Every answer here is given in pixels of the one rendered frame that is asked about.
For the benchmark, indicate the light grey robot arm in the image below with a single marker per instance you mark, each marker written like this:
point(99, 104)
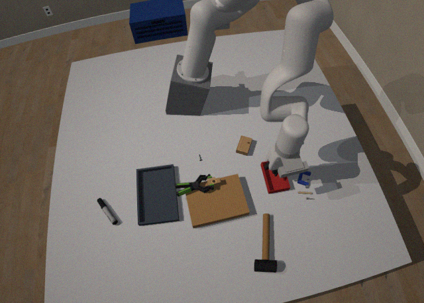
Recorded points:
point(303, 24)

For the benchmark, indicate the mallet with black head and wooden handle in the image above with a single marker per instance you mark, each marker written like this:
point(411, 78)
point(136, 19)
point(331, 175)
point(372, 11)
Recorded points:
point(265, 265)

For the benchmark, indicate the small light wooden block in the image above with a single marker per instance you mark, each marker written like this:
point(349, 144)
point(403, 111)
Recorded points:
point(215, 181)

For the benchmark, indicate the small tan wooden block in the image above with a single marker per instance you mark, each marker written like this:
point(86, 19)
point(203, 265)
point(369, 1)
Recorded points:
point(243, 145)

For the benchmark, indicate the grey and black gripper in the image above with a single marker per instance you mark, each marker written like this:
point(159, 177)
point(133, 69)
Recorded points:
point(274, 161)

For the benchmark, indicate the light wooden board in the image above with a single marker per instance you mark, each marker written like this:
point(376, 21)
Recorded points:
point(225, 202)

